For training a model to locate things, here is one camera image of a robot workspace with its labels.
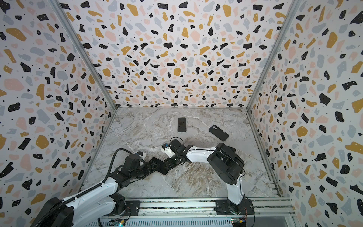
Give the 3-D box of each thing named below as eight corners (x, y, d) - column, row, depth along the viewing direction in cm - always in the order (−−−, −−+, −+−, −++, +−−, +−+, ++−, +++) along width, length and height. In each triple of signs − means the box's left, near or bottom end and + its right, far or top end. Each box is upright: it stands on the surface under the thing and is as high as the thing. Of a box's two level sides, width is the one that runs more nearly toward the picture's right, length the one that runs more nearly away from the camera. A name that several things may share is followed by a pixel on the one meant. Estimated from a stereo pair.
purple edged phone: (176, 132, 109) (176, 130, 107) (177, 119, 117) (177, 117, 115) (186, 132, 109) (186, 130, 107) (186, 119, 117) (186, 117, 115)
